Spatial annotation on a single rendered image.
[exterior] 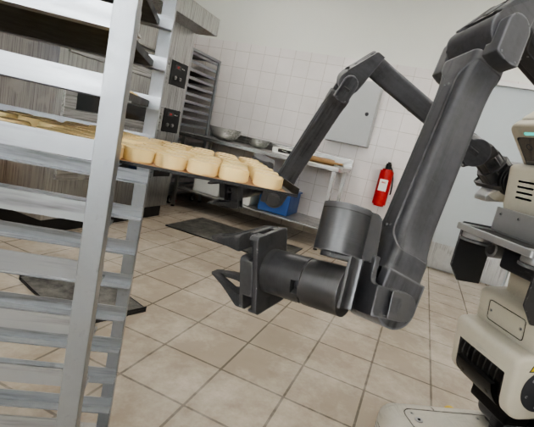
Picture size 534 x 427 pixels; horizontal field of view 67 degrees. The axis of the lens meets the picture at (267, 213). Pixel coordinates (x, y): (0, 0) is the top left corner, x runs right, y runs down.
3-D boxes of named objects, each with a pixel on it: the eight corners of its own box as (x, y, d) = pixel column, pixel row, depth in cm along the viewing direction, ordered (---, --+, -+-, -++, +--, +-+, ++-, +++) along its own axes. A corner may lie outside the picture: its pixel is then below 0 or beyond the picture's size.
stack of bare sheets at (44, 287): (19, 280, 221) (19, 274, 220) (90, 270, 252) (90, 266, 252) (70, 329, 185) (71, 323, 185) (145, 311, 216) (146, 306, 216)
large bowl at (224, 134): (201, 135, 473) (203, 123, 471) (217, 138, 509) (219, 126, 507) (230, 142, 461) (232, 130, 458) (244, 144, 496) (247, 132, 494)
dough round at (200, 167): (221, 176, 67) (224, 164, 67) (209, 177, 62) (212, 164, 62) (194, 169, 68) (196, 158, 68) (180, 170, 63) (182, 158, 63)
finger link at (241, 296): (197, 293, 56) (251, 313, 51) (197, 243, 54) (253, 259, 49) (230, 278, 61) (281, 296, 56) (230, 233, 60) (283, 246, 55)
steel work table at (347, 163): (166, 204, 482) (180, 122, 465) (197, 201, 549) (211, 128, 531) (318, 252, 420) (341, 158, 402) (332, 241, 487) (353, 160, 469)
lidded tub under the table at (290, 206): (255, 208, 455) (259, 185, 450) (269, 205, 498) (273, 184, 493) (286, 217, 443) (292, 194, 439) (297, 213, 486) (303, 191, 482)
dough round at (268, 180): (255, 181, 70) (257, 170, 70) (283, 188, 69) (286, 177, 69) (248, 184, 65) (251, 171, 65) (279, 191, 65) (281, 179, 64)
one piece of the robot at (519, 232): (487, 283, 113) (513, 208, 109) (576, 333, 86) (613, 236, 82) (436, 275, 110) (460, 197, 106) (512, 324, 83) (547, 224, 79)
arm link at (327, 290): (339, 319, 43) (358, 319, 48) (354, 256, 44) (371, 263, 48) (285, 301, 47) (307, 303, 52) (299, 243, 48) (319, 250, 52)
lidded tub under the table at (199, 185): (190, 190, 484) (194, 168, 479) (210, 188, 526) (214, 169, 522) (217, 197, 471) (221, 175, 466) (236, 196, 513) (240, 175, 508)
